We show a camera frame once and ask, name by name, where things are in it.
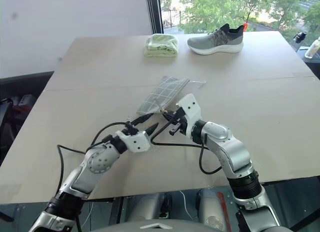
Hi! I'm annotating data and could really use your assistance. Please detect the grey plaid pouch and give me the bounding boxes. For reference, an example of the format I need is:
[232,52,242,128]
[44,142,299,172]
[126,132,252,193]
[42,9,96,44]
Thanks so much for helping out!
[135,75,191,116]

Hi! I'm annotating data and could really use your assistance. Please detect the grey sneaker with white sole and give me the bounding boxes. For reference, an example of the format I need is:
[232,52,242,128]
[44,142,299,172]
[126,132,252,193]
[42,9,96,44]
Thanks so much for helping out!
[186,23,245,56]

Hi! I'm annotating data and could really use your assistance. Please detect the dark robot torso with chevron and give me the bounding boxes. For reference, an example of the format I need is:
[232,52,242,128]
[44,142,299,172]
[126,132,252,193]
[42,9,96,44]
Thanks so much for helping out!
[104,217,231,232]

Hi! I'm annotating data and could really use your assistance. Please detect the black window frame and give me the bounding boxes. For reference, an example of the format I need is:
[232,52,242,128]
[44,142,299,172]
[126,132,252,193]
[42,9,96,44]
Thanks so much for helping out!
[145,0,165,35]

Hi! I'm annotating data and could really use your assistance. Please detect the clear plastic sheet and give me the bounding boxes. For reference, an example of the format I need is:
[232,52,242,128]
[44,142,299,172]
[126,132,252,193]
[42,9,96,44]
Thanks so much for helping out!
[186,79,208,89]

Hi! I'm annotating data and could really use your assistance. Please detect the black table frame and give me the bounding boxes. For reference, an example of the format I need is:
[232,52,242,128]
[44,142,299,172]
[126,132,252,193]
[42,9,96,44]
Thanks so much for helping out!
[109,195,127,224]

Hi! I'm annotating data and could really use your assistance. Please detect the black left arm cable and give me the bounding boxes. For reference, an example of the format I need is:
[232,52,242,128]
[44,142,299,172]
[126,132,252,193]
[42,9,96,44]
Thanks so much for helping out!
[56,120,132,192]

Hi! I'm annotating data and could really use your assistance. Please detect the white plastic bottle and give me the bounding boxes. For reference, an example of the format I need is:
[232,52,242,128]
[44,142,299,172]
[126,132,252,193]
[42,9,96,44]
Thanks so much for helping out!
[304,37,320,59]

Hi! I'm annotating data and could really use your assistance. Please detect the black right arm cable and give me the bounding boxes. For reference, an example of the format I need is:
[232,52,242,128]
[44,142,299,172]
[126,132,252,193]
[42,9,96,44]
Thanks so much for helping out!
[149,121,224,175]

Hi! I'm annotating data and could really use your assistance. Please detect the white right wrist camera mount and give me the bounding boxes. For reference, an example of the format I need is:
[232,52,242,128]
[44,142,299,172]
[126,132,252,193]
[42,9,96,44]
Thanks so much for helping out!
[177,93,203,138]

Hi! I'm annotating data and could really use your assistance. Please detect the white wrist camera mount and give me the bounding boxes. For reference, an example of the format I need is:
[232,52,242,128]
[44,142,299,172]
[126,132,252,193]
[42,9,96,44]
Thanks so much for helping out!
[177,93,203,138]
[115,130,151,153]

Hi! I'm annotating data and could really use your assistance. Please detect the red and white box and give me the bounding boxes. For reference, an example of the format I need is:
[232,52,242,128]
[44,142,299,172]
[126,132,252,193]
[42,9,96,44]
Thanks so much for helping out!
[11,93,39,113]

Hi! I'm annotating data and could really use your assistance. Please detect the small black device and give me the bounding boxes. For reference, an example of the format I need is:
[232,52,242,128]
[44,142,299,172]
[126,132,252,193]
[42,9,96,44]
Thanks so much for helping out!
[292,31,308,44]

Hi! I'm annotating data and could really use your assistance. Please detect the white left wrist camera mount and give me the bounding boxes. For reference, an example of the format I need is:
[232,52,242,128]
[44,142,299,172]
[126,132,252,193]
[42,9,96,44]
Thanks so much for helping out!
[115,130,151,153]

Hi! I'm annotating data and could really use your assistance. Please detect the black bag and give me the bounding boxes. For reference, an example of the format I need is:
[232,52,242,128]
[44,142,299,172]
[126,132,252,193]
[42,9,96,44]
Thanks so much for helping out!
[0,97,16,163]

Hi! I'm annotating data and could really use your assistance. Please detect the grey rounded robot housing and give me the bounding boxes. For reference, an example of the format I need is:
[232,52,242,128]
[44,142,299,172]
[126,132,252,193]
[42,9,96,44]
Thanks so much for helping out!
[198,188,232,232]
[129,192,168,220]

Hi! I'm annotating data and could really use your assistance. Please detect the thin white cable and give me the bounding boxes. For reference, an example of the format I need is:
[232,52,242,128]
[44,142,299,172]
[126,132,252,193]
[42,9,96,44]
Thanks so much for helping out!
[179,190,192,218]

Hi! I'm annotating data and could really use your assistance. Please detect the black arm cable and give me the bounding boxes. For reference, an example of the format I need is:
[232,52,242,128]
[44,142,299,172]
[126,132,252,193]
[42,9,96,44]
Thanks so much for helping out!
[56,120,132,192]
[149,121,224,175]

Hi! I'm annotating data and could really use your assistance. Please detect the folded light green towel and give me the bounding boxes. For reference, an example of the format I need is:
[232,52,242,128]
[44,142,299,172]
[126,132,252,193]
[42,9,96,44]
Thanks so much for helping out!
[143,34,180,58]

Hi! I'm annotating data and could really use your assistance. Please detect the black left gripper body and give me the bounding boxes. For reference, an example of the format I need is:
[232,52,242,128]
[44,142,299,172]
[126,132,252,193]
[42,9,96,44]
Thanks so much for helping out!
[122,120,141,136]

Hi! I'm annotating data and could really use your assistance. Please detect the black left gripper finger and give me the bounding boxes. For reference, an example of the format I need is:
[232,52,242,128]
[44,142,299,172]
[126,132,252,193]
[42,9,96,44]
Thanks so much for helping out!
[145,122,160,138]
[133,113,154,126]

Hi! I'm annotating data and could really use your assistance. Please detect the red strip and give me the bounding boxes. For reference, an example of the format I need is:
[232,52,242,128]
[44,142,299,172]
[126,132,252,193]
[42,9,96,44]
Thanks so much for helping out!
[216,191,228,232]

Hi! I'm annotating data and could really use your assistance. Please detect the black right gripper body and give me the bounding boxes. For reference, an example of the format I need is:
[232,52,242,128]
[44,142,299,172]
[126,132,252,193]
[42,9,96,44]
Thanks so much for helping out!
[171,108,189,136]

